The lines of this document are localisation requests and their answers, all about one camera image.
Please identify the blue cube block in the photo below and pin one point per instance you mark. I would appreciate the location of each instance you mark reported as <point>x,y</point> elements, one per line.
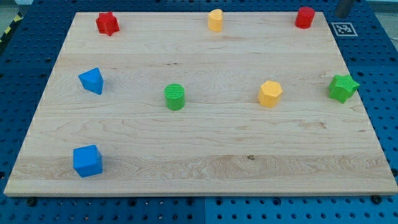
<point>87,161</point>

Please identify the green cylinder block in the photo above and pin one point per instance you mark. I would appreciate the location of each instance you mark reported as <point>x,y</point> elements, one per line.
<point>174,96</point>

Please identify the green star block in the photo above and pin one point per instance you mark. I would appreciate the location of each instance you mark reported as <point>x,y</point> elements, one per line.
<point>342,87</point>

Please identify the red cylinder block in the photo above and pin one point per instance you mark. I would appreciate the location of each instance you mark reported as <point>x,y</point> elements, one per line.
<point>305,17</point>

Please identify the yellow hexagon block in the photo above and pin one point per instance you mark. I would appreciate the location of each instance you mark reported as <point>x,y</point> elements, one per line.
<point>270,94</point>

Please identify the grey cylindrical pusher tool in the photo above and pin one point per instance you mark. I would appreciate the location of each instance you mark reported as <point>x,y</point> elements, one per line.
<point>343,8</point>

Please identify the wooden board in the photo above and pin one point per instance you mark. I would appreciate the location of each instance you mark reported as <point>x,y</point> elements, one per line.
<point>222,142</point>

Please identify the white fiducial marker tag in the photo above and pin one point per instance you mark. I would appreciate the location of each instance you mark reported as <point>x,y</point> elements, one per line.
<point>344,29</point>

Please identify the yellow heart block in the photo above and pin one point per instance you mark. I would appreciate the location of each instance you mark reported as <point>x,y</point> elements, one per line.
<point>215,20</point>

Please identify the red star block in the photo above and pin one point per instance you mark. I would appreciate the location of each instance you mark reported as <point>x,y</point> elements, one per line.
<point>107,23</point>

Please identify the blue triangle block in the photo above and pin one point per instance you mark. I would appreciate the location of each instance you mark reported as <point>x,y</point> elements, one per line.
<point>92,81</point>

